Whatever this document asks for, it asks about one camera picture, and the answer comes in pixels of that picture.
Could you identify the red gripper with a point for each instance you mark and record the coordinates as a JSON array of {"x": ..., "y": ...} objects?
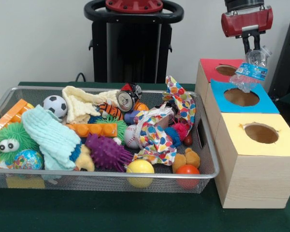
[{"x": 246, "y": 21}]

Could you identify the crushed clear plastic bottle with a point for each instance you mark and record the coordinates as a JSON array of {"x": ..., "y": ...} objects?
[{"x": 251, "y": 70}]

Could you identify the polka dot cloth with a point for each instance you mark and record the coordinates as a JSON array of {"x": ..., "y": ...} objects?
[{"x": 154, "y": 137}]

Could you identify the mint green cloth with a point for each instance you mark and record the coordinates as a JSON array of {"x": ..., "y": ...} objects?
[{"x": 53, "y": 140}]

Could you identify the wooden three-hole box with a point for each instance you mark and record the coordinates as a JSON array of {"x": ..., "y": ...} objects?
[{"x": 253, "y": 181}]

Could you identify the black panel stand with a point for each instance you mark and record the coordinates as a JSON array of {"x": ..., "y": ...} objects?
[{"x": 285, "y": 60}]

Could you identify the crushed soda can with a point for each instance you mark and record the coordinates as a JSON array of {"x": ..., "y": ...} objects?
[{"x": 125, "y": 99}]

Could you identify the red orange ball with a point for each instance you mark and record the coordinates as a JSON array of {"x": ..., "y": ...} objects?
[{"x": 188, "y": 172}]

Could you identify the yellow ball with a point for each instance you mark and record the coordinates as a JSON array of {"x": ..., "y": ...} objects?
[{"x": 140, "y": 169}]

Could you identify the orange studded building brick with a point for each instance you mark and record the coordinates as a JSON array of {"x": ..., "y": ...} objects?
[{"x": 96, "y": 129}]

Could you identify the purple knobbly toy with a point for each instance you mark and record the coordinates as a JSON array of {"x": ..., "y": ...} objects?
[{"x": 108, "y": 152}]

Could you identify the cream waffle cloth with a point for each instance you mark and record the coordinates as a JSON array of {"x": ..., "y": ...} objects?
[{"x": 79, "y": 104}]

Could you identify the small soccer ball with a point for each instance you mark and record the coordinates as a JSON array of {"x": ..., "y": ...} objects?
[{"x": 55, "y": 105}]

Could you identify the dark green tablecloth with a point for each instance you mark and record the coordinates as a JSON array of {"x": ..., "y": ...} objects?
[{"x": 111, "y": 212}]

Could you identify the globe print ball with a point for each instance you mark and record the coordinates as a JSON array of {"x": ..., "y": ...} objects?
[{"x": 27, "y": 159}]

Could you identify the green spiky ball with eyes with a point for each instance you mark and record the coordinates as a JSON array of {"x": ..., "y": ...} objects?
[{"x": 14, "y": 137}]

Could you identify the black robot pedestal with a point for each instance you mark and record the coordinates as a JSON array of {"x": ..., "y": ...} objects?
[{"x": 130, "y": 48}]

